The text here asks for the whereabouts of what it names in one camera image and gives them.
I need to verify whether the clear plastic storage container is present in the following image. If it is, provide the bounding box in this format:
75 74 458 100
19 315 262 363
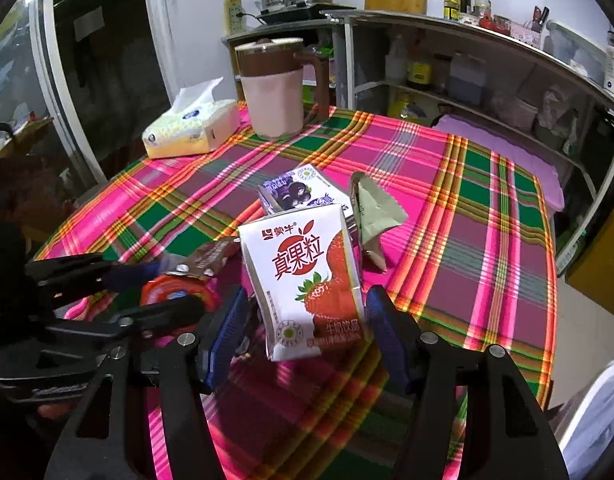
542 20 606 86

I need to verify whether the brown coffee snack wrapper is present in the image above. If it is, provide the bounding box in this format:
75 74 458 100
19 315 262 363
159 236 241 280

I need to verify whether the green yellow oil bottle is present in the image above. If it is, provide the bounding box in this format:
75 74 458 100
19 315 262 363
444 0 460 21

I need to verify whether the wall power strip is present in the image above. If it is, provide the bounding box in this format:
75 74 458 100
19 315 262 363
223 0 246 36

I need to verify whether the grey green paper wrapper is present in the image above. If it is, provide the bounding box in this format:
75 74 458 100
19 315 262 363
349 171 408 272

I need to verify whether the strawberry milk drink carton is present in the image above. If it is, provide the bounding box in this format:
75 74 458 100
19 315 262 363
239 204 370 362

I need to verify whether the tissue paper pack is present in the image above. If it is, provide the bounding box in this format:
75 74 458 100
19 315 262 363
142 77 240 159

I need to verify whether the clear condiment bottle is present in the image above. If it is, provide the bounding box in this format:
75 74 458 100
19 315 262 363
472 0 490 18

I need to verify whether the white trash bin with liner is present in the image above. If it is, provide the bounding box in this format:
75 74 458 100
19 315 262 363
550 360 614 479

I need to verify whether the plaid pink green tablecloth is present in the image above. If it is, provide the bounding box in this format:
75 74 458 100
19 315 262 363
40 108 558 479

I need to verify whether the metal kitchen shelf counter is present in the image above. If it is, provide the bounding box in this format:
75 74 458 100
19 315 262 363
222 10 614 274

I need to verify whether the yellow wooden door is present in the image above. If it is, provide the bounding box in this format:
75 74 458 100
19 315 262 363
566 209 614 315

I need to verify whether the blueberry milk drink carton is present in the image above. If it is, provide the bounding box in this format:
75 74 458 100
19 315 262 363
258 164 353 219

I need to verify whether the pink brown lidded jug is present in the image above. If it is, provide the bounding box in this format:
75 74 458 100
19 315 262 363
234 37 330 139

